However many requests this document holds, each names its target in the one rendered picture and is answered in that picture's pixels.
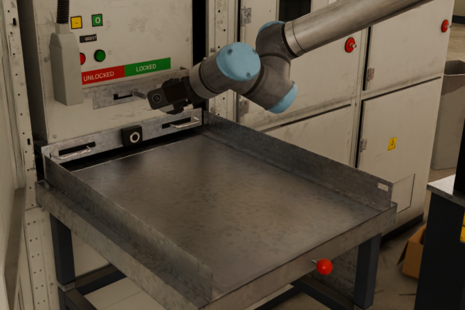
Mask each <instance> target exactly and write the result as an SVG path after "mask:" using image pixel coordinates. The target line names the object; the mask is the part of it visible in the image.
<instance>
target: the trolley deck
mask: <svg viewBox="0 0 465 310"><path fill-rule="evenodd" d="M72 174H74V175H76V176H77V177H78V178H80V179H82V180H83V181H84V182H86V183H87V184H89V185H90V186H91V187H93V188H95V189H96V190H97V191H99V192H101V193H102V194H103V195H105V196H106V197H108V198H109V199H111V200H112V201H114V202H115V203H117V204H118V205H119V206H121V207H122V208H124V209H125V210H127V211H128V212H130V213H132V214H133V215H134V216H136V217H138V218H139V219H140V220H141V221H143V222H145V223H146V224H147V225H149V226H151V227H152V228H153V229H155V230H157V231H158V232H159V233H160V234H162V235H164V236H165V237H167V238H168V239H170V240H171V241H173V242H174V243H175V244H177V245H178V246H180V247H181V248H183V249H184V250H186V251H187V252H189V253H190V254H192V255H193V256H195V257H196V258H197V259H199V260H201V261H202V262H203V263H205V264H207V265H208V266H209V267H210V268H212V269H213V284H214V285H216V286H217V287H219V288H220V289H221V290H222V291H224V292H226V295H224V296H223V297H221V298H219V299H217V300H215V301H213V302H211V303H208V302H207V301H205V300H204V299H203V298H202V297H200V296H199V295H197V294H196V293H195V292H194V291H192V290H191V289H189V288H188V287H187V286H186V285H184V284H183V283H182V282H180V281H179V280H177V279H176V278H175V277H174V276H172V275H171V274H169V273H168V272H167V271H166V270H164V269H163V268H161V267H160V266H159V265H158V264H156V263H155V262H153V261H152V260H151V259H150V258H148V257H147V256H146V255H144V254H143V253H141V252H140V251H139V250H138V249H136V248H135V247H133V246H132V245H131V244H130V243H128V242H127V241H125V240H124V239H123V238H122V237H120V236H119V235H117V234H116V233H115V232H114V231H112V230H111V229H110V228H108V227H107V226H105V225H104V224H103V223H102V222H100V221H99V220H97V219H96V218H95V217H94V216H92V215H91V214H89V213H88V212H87V211H86V210H84V209H83V208H81V207H80V206H79V205H78V204H77V203H75V202H74V201H72V200H71V199H70V198H68V197H67V196H66V195H65V194H63V193H62V192H60V191H59V190H58V189H57V188H55V187H54V186H52V185H51V184H50V183H49V182H47V181H46V180H45V181H40V182H35V187H36V193H37V202H38V203H39V204H40V205H41V206H43V207H44V208H45V209H46V210H47V211H49V212H50V213H51V214H52V215H53V216H54V217H56V218H57V219H58V220H60V221H61V222H62V223H63V224H64V225H65V226H66V227H68V228H69V229H70V230H72V231H73V232H74V233H75V234H76V235H77V236H78V237H80V238H81V239H82V240H84V241H85V242H86V243H87V244H88V245H90V247H92V248H93V249H94V250H96V251H97V252H98V253H99V254H101V256H103V257H104V258H105V259H106V260H107V261H109V262H110V263H111V264H113V265H114V266H115V267H116V268H117V269H118V270H119V271H121V272H122V273H123V274H125V275H126V276H127V277H128V278H129V279H130V280H131V281H133V282H134V283H135V284H137V285H138V286H139V287H140V288H141V289H142V290H143V291H145V292H146V293H147V294H148V295H150V296H151V297H152V298H153V299H155V301H157V302H158V303H159V304H161V305H162V306H163V307H164V308H166V309H167V310H244V309H246V308H248V307H249V306H251V305H253V304H255V303H256V302H259V301H260V300H262V299H264V298H265V297H267V296H269V295H270V294H272V293H275V292H276V291H278V290H280V289H281V288H283V287H285V286H287V285H288V284H290V283H292V282H294V281H296V280H298V279H299V278H301V277H303V276H304V275H306V274H308V273H310V272H312V271H314V270H315V269H317V268H316V264H314V263H313V262H311V260H312V259H313V258H314V259H316V260H319V259H323V258H326V259H328V260H329V261H331V260H333V259H335V258H337V257H338V256H340V255H342V254H343V253H346V252H347V251H349V250H351V249H353V248H355V247H356V246H358V245H360V244H362V243H363V242H365V241H367V240H368V239H371V238H372V237H374V236H376V235H378V234H379V233H381V232H383V231H384V230H387V229H388V228H390V227H392V226H394V225H395V221H396V211H397V206H398V203H396V202H394V201H391V205H390V206H392V207H391V208H390V209H388V210H386V211H385V212H382V213H381V212H379V211H376V210H374V209H371V208H369V207H367V206H364V205H363V204H360V203H358V202H355V201H353V200H351V199H348V198H346V197H344V196H342V195H339V194H337V193H335V192H332V191H330V190H328V189H325V188H323V187H321V186H319V185H316V184H314V183H312V182H309V181H307V180H304V179H302V178H300V177H298V176H296V175H293V174H291V173H288V172H286V171H284V170H281V169H280V168H277V167H275V166H272V165H270V164H268V163H265V162H263V161H261V160H259V159H256V158H254V157H252V156H249V155H247V154H245V153H242V152H240V151H238V150H236V149H233V148H231V147H229V146H226V145H224V144H221V143H219V142H217V141H215V140H213V139H210V138H208V137H205V136H198V137H195V138H191V139H188V140H184V141H181V142H178V143H174V144H171V145H166V146H164V147H159V148H156V149H152V150H149V151H146V152H142V153H139V154H135V155H132V156H128V157H125V158H121V159H118V160H115V161H111V162H108V163H103V164H101V165H96V166H93V167H89V168H86V169H83V170H79V171H76V172H72Z"/></svg>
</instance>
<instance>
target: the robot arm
mask: <svg viewBox="0 0 465 310"><path fill-rule="evenodd" d="M431 1H434V0H337V1H335V2H333V3H330V4H328V5H326V6H324V7H322V8H319V9H317V10H315V11H313V12H310V13H309V14H307V15H304V16H302V17H300V18H298V19H295V20H293V21H288V22H286V23H284V22H283V21H270V22H268V23H266V24H264V25H263V26H262V27H261V28H260V29H259V31H258V34H257V38H256V41H255V45H256V49H254V48H253V47H251V46H250V45H248V44H246V43H243V42H234V43H231V44H229V45H226V46H224V47H223V48H221V49H220V50H219V51H217V52H216V53H215V54H213V55H211V56H210V57H208V58H206V57H204V58H203V61H202V62H200V63H198V64H197V65H196V66H194V67H193V68H192V70H191V71H190V75H189V76H185V77H182V78H181V79H179V78H170V79H169V80H167V81H164V83H163V84H162V86H161V88H158V89H154V90H152V91H149V92H148V93H147V99H148V101H149V105H150V107H151V108H152V109H153V110H157V109H159V110H160V111H162V112H164V113H167V114H171V115H176V114H179V113H182V112H183V111H184V107H187V106H188V105H189V104H193V105H192V106H194V105H197V104H201V103H202V102H205V101H206V100H209V99H211V98H214V97H216V96H218V95H219V94H221V93H223V92H225V91H227V90H229V89H231V90H233V91H234V92H236V93H238V94H239V95H242V96H244V97H245V98H247V99H249V100H250V101H252V102H254V103H255V104H258V105H259V106H261V107H263V108H264V109H265V110H266V111H270V112H272V113H276V114H278V113H282V112H284V111H286V110H287V109H288V108H289V107H290V106H291V105H292V103H293V101H294V100H295V97H296V96H297V93H298V86H297V84H296V83H295V82H294V81H290V79H289V78H290V69H291V60H293V59H295V58H297V57H300V56H302V55H304V54H305V53H308V52H310V51H312V50H315V49H317V48H320V47H321V46H324V45H327V44H330V43H332V42H334V41H336V40H339V39H342V38H344V37H346V36H348V35H351V34H354V33H356V32H358V31H360V30H363V29H365V28H368V27H370V26H373V25H375V24H378V23H380V22H382V21H385V20H387V19H390V18H392V17H395V16H397V15H400V14H402V13H404V12H407V11H409V10H411V9H414V8H417V7H419V6H422V5H423V4H426V3H429V2H431Z"/></svg>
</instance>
